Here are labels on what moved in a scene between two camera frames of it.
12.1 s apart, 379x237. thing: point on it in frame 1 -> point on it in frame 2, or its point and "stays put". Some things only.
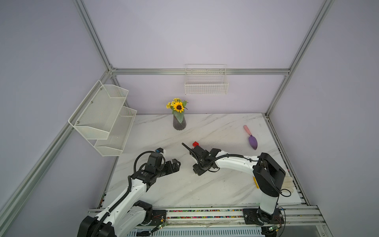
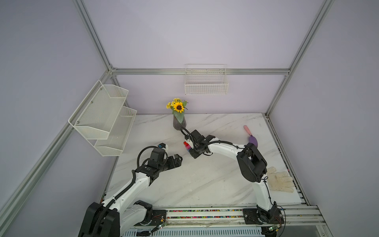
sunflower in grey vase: (177, 106) stays put
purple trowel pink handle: (252, 140) stays put
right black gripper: (199, 171) -> (193, 154)
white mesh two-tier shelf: (104, 119) stays put
